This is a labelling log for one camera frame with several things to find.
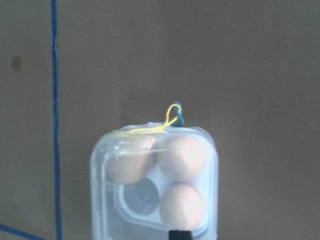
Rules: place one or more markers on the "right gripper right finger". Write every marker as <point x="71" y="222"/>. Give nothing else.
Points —
<point x="186" y="235"/>

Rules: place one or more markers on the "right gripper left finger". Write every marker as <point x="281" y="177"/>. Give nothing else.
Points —
<point x="174" y="235"/>

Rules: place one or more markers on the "brown egg from bowl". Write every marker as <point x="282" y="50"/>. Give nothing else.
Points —
<point x="181" y="207"/>

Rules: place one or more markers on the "clear plastic egg box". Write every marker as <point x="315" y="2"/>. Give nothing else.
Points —
<point x="132" y="211"/>

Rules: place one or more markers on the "brown egg front slot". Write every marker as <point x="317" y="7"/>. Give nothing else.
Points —
<point x="133" y="159"/>

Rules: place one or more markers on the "yellow blue rubber band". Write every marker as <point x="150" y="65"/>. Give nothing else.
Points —
<point x="173" y="118"/>

